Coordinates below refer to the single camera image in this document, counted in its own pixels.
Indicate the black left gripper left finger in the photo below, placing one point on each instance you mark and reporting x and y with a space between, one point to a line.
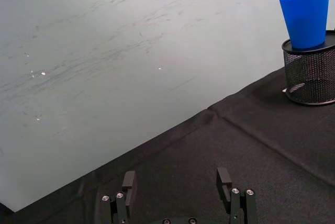
123 203

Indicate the black table cloth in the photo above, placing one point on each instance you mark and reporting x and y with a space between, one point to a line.
209 161

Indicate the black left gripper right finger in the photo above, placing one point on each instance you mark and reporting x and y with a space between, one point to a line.
236 203

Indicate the blue plastic cup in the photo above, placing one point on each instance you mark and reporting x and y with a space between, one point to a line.
307 17

